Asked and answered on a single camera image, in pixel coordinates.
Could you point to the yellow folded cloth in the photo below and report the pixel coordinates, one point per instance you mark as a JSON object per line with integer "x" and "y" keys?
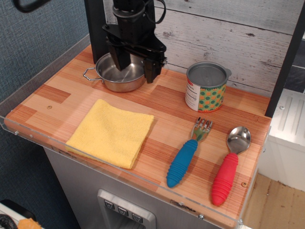
{"x": 110, "y": 134}

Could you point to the grey toy fridge cabinet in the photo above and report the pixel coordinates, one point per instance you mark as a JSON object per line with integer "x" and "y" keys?
{"x": 101, "y": 200}

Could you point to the dark left post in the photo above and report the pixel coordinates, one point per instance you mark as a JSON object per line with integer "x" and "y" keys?
{"x": 96, "y": 20}

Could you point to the white toy furniture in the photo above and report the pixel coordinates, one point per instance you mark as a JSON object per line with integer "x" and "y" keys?
{"x": 283, "y": 155}

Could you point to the black and orange object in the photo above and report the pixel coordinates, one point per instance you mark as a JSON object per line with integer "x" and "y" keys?
{"x": 15, "y": 211}

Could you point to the clear acrylic guard rail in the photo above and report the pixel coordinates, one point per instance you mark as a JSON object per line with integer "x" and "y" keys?
{"x": 48, "y": 109}

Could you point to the dark right post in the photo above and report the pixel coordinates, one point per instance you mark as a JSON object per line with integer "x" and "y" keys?
{"x": 287, "y": 63}

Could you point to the dark post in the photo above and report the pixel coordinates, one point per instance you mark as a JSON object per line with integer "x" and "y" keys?
{"x": 96, "y": 20}
{"x": 287, "y": 63}

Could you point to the red handled spoon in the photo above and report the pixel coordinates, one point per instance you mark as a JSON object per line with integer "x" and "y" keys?
{"x": 238, "y": 140}

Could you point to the blue handled fork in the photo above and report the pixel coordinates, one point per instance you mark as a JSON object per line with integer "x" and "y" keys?
{"x": 181, "y": 162}

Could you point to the toy food can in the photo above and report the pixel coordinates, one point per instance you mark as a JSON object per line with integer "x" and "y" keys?
{"x": 206, "y": 85}

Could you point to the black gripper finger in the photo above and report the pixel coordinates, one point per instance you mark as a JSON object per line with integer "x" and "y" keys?
{"x": 120, "y": 57}
{"x": 152, "y": 68}

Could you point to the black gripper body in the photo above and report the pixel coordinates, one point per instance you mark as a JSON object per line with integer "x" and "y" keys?
{"x": 136, "y": 36}

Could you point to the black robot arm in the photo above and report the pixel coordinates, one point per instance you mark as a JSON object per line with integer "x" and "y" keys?
{"x": 133, "y": 8}

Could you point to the small steel pot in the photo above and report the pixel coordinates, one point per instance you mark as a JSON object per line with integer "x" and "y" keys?
{"x": 126, "y": 80}

